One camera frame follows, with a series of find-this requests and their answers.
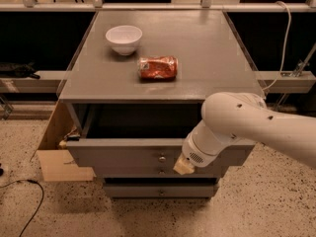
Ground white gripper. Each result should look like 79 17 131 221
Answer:
173 132 219 175

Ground grey top drawer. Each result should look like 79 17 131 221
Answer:
66 137 257 170

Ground grey drawer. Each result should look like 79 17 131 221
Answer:
93 166 228 178
66 137 257 170
104 183 218 198

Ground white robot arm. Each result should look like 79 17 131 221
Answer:
174 92 316 175

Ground grey bottom drawer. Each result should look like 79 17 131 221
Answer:
104 183 218 198

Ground grey middle drawer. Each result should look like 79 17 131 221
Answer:
93 166 228 178

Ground grey drawer cabinet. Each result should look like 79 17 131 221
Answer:
59 10 263 198

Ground crushed orange soda can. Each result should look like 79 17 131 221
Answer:
138 56 178 80

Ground items inside cardboard box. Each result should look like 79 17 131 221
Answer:
58 128 80 150

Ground cardboard box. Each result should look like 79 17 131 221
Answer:
36 102 95 182

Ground white ceramic bowl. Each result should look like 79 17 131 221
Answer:
106 25 142 55

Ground black object on shelf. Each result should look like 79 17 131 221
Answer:
0 62 40 79

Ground white hanging cable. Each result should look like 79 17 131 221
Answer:
262 0 292 92

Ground black floor cable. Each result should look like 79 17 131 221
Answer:
0 179 45 237

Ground metal frame rail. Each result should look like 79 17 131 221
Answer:
0 0 316 12

